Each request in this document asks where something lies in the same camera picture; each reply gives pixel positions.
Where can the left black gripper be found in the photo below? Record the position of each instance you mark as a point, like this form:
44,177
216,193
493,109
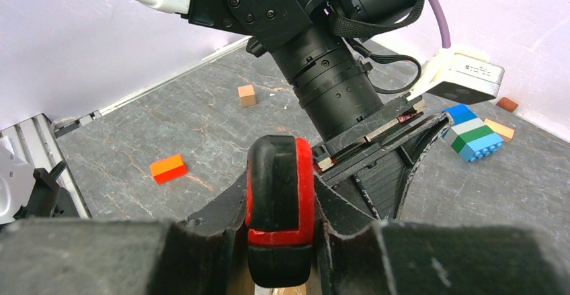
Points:
371,169

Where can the blue green block stack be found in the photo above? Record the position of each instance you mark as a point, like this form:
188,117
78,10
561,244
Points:
469,137

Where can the small red block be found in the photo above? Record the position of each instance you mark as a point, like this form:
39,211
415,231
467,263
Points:
168,169

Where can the tan wooden block on stack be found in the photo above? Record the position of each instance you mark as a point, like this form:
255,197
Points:
503,131

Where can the brown cardboard express box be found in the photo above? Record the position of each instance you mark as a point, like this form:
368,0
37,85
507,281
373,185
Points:
276,284

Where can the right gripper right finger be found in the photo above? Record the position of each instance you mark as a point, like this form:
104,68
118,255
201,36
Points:
358,254

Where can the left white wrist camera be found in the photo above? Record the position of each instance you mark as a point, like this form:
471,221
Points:
460,75

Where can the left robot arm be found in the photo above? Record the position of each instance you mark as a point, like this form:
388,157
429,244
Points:
270,24

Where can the small tan cube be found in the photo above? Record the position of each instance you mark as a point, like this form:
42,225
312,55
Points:
247,96

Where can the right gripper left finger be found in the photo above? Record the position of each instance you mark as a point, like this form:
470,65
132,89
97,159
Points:
203,254

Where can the small brown block at wall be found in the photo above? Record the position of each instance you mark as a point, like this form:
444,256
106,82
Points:
507,104

